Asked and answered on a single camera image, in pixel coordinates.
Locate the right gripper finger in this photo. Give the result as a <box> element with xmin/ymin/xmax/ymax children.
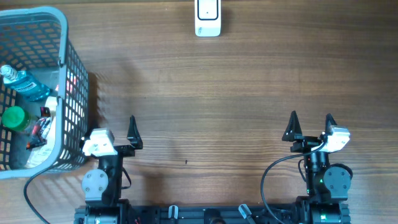
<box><xmin>282</xmin><ymin>111</ymin><xmax>303</xmax><ymax>142</ymax></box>
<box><xmin>321</xmin><ymin>113</ymin><xmax>337</xmax><ymax>136</ymax></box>

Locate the beige plastic pouch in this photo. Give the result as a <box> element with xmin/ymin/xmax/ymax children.
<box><xmin>24</xmin><ymin>96</ymin><xmax>58</xmax><ymax>169</ymax></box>

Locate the green lid jar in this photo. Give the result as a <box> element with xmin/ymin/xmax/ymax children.
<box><xmin>1</xmin><ymin>106</ymin><xmax>38</xmax><ymax>134</ymax></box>

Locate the blue mouthwash bottle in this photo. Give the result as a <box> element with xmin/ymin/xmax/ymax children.
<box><xmin>1</xmin><ymin>65</ymin><xmax>51</xmax><ymax>101</ymax></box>

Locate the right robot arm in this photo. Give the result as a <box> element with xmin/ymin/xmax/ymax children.
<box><xmin>282</xmin><ymin>111</ymin><xmax>353</xmax><ymax>224</ymax></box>

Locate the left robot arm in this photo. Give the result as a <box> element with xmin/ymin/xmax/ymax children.
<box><xmin>74</xmin><ymin>116</ymin><xmax>143</xmax><ymax>224</ymax></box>

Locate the black red packaged item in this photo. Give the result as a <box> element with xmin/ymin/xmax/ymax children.
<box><xmin>26</xmin><ymin>107</ymin><xmax>52</xmax><ymax>151</ymax></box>

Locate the white barcode scanner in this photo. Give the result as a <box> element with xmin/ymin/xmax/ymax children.
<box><xmin>194</xmin><ymin>0</ymin><xmax>221</xmax><ymax>37</ymax></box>

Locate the red tissue pack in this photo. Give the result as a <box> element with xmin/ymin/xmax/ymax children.
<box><xmin>65</xmin><ymin>72</ymin><xmax>77</xmax><ymax>95</ymax></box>

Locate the grey plastic shopping basket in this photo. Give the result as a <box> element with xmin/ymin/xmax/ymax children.
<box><xmin>1</xmin><ymin>6</ymin><xmax>90</xmax><ymax>180</ymax></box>

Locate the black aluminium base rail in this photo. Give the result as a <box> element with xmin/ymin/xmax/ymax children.
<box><xmin>73</xmin><ymin>203</ymin><xmax>351</xmax><ymax>224</ymax></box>

